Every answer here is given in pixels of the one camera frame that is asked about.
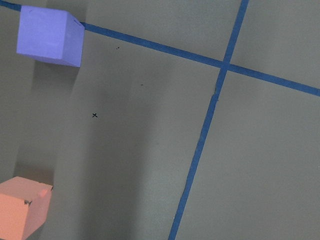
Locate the orange foam block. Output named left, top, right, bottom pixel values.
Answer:
left=0, top=176, right=53, bottom=240

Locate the purple foam block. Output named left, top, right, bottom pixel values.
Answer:
left=16, top=5, right=85, bottom=68

